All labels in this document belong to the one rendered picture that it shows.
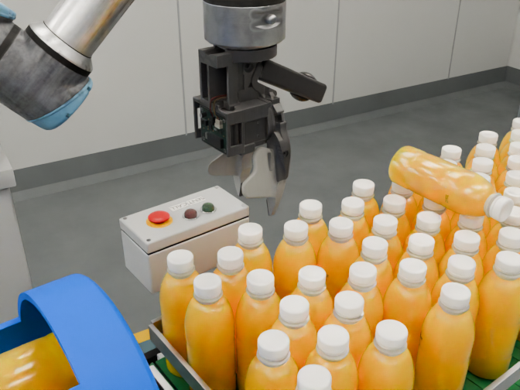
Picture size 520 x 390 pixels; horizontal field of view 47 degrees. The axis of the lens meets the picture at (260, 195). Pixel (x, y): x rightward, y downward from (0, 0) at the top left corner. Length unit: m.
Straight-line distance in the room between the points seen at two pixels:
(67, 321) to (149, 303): 2.00
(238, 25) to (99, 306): 0.32
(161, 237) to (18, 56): 0.50
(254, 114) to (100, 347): 0.29
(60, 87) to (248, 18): 0.71
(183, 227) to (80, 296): 0.38
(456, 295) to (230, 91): 0.41
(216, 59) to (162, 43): 2.95
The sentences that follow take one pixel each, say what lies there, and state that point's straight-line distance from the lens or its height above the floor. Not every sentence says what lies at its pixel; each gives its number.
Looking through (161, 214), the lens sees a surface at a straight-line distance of 1.00.
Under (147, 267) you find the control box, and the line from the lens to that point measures 0.98.
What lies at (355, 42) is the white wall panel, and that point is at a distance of 4.33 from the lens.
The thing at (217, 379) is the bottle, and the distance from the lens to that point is 0.91.
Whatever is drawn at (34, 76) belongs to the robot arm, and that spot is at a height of 1.26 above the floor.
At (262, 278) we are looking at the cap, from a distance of 0.83.
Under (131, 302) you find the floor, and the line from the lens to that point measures 2.62.
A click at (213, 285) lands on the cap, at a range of 0.82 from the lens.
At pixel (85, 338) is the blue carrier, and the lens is 0.59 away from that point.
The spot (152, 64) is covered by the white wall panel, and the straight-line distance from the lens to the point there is 3.60.
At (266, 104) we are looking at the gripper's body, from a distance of 0.67.
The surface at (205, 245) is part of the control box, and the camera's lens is 1.01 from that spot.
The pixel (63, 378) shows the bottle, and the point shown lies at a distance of 0.70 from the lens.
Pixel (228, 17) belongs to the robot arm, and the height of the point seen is 1.48.
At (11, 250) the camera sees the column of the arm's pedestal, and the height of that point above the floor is 0.91.
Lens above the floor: 1.61
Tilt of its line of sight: 29 degrees down
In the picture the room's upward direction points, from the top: straight up
